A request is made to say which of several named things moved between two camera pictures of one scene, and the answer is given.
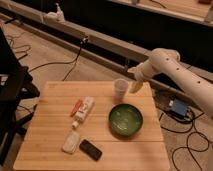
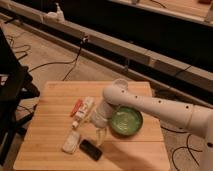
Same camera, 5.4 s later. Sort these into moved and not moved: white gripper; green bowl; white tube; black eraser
Moved: white gripper
Not moved: green bowl; white tube; black eraser
